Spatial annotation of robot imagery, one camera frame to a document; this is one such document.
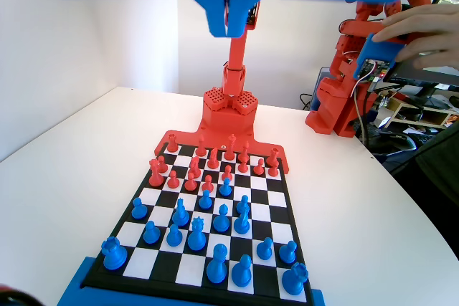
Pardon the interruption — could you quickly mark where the red king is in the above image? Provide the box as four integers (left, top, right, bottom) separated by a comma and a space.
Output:
225, 133, 239, 161

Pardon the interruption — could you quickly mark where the red base plate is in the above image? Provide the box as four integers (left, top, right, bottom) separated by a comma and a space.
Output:
153, 119, 290, 175

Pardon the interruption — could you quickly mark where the person's bare hand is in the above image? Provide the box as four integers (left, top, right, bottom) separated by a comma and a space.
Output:
372, 1, 459, 70

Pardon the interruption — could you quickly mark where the blue base plate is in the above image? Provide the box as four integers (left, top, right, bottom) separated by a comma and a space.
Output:
57, 255, 326, 306

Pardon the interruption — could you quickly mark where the blue knight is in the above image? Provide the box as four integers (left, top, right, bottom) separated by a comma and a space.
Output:
171, 198, 190, 227
233, 210, 251, 235

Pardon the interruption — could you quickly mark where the dark green clothed person body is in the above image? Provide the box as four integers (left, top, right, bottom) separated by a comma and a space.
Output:
392, 121, 459, 306

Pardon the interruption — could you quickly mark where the black white chessboard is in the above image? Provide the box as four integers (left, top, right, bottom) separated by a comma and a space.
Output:
80, 140, 315, 303

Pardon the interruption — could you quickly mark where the black monitor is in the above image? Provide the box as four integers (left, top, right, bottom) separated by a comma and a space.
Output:
382, 0, 459, 110

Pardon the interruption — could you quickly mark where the blue panel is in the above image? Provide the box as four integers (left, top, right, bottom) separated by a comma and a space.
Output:
312, 67, 333, 110

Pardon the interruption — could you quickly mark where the red black round object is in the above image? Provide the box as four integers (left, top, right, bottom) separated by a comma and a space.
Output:
0, 283, 44, 306

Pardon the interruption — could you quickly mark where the blue queen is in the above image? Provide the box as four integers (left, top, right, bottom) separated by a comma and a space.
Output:
186, 216, 208, 252

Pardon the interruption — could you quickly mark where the small camera circuit board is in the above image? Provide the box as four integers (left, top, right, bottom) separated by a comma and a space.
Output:
245, 0, 260, 31

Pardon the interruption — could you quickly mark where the red queen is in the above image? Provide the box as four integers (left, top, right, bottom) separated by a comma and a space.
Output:
148, 158, 164, 188

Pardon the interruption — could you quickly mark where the blue king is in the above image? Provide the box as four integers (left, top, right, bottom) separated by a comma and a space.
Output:
206, 244, 229, 285

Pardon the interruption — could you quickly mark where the blue bishop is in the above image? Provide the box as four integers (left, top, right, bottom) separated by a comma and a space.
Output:
212, 204, 231, 234
230, 254, 252, 288

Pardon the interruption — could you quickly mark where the red knight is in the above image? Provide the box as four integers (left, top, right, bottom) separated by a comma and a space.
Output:
189, 156, 202, 178
207, 147, 220, 170

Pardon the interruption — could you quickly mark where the wooden shelf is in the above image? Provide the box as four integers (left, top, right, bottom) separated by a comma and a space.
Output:
385, 92, 459, 130

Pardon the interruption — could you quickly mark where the blue pawn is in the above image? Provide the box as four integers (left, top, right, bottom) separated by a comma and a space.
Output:
256, 236, 275, 262
143, 220, 161, 245
218, 178, 233, 198
131, 197, 148, 220
198, 189, 213, 210
235, 194, 251, 216
278, 240, 298, 265
166, 223, 184, 248

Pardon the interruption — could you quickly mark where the blue leader handle box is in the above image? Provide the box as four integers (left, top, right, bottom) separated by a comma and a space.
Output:
353, 32, 408, 82

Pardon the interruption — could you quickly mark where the blue rook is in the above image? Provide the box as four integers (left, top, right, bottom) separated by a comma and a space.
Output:
281, 262, 310, 296
100, 236, 128, 271

